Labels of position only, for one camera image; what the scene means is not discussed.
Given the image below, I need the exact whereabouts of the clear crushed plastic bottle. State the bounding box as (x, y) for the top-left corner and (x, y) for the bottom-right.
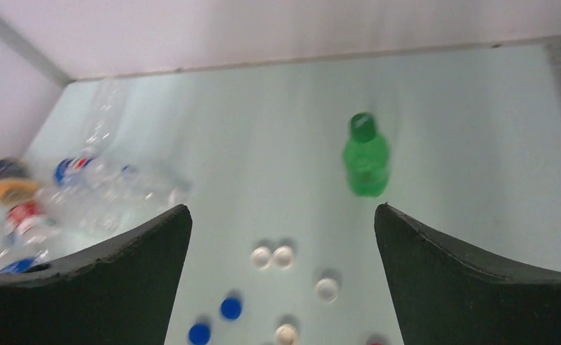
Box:
(0, 226), (50, 274)

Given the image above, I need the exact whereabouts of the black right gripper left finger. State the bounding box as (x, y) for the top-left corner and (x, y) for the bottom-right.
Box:
(0, 205), (193, 344)

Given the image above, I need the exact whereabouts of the clear bottle with blue label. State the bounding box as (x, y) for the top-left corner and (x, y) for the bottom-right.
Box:
(53, 156), (191, 209)

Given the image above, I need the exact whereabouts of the green plastic bottle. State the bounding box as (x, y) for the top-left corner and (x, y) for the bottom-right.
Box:
(342, 123), (391, 198)

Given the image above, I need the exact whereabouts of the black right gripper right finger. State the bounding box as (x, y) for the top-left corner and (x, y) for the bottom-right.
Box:
(374, 204), (561, 344)

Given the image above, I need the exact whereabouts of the clear bottle with red ring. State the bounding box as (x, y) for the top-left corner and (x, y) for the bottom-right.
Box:
(5, 200), (62, 244)

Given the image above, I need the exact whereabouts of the white bottle cap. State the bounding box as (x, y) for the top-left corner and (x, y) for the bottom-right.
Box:
(250, 246), (272, 270)
(314, 277), (339, 303)
(272, 245), (295, 270)

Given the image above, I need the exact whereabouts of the cream bottle cap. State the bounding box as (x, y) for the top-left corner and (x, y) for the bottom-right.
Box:
(274, 323), (298, 345)

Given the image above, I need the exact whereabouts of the green bottle cap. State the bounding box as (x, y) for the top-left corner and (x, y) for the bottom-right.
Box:
(349, 112), (378, 142)

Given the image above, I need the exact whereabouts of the blue bottle cap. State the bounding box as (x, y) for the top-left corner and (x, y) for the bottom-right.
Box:
(187, 322), (211, 345)
(219, 296), (242, 321)

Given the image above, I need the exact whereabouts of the orange bottle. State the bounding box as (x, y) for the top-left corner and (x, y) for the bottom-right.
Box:
(0, 157), (40, 205)

